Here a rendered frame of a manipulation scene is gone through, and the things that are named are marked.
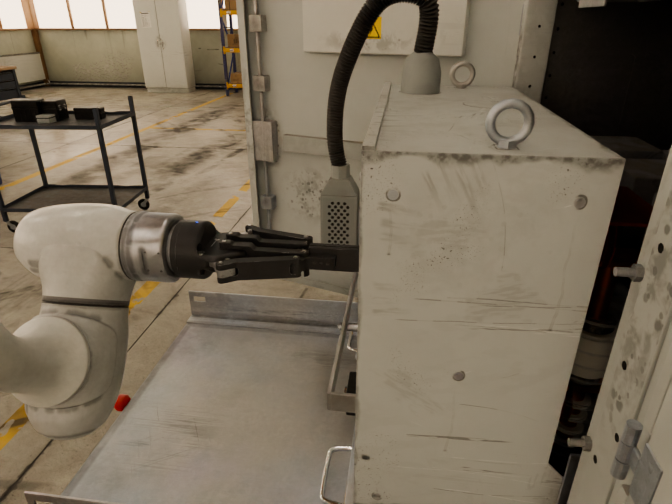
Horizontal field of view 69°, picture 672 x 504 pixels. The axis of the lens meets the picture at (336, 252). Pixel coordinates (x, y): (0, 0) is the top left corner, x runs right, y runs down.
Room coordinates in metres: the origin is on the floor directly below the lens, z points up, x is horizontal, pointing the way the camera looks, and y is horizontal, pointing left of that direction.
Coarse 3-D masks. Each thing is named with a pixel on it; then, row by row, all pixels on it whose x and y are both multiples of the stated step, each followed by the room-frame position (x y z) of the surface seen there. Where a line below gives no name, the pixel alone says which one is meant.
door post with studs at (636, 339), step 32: (640, 256) 0.37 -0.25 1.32; (640, 288) 0.35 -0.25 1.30; (640, 320) 0.33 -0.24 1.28; (640, 352) 0.32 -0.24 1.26; (608, 384) 0.36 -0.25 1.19; (640, 384) 0.31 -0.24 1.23; (608, 416) 0.34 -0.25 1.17; (608, 448) 0.32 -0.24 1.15; (576, 480) 0.37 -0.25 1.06; (608, 480) 0.31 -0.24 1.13
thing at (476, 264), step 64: (384, 128) 0.53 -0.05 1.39; (448, 128) 0.53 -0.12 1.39; (512, 128) 0.53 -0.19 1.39; (576, 128) 0.53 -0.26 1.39; (384, 192) 0.43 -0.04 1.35; (448, 192) 0.43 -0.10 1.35; (512, 192) 0.42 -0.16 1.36; (576, 192) 0.41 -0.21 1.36; (384, 256) 0.43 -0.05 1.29; (448, 256) 0.43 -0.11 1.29; (512, 256) 0.42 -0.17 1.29; (576, 256) 0.41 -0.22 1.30; (384, 320) 0.43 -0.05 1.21; (448, 320) 0.42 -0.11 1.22; (512, 320) 0.42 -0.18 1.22; (576, 320) 0.41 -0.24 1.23; (384, 384) 0.43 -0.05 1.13; (448, 384) 0.42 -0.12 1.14; (512, 384) 0.41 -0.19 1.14; (384, 448) 0.43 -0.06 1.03; (448, 448) 0.42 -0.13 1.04; (512, 448) 0.41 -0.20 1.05
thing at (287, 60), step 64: (256, 0) 1.23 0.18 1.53; (320, 0) 1.15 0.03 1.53; (448, 0) 1.03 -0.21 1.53; (512, 0) 1.01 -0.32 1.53; (256, 64) 1.26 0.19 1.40; (320, 64) 1.18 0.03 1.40; (384, 64) 1.12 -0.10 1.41; (448, 64) 1.06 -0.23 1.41; (512, 64) 0.98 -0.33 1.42; (256, 128) 1.23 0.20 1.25; (320, 128) 1.19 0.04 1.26; (256, 192) 1.24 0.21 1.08; (320, 192) 1.19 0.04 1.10
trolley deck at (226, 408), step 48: (192, 336) 0.93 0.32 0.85; (240, 336) 0.93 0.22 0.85; (288, 336) 0.93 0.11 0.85; (336, 336) 0.93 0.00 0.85; (144, 384) 0.76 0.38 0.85; (192, 384) 0.76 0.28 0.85; (240, 384) 0.76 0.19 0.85; (288, 384) 0.76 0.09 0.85; (336, 384) 0.76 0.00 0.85; (144, 432) 0.64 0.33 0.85; (192, 432) 0.64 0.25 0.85; (240, 432) 0.64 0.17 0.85; (288, 432) 0.64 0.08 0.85; (336, 432) 0.64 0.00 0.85; (96, 480) 0.54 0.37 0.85; (144, 480) 0.54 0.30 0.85; (192, 480) 0.54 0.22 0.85; (240, 480) 0.54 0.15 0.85; (288, 480) 0.54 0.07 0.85; (336, 480) 0.54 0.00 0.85
